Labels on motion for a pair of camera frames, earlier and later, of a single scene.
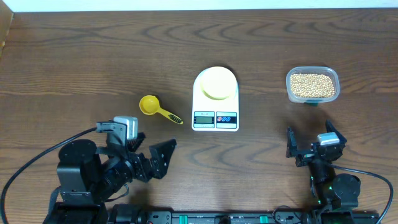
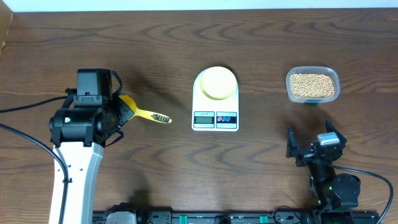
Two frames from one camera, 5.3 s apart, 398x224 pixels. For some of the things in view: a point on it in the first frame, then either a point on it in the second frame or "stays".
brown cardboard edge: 6,16 stays
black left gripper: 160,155 to 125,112
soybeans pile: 311,85 stays
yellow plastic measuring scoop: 150,104 to 145,114
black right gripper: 291,150 stays
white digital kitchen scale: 214,115 stays
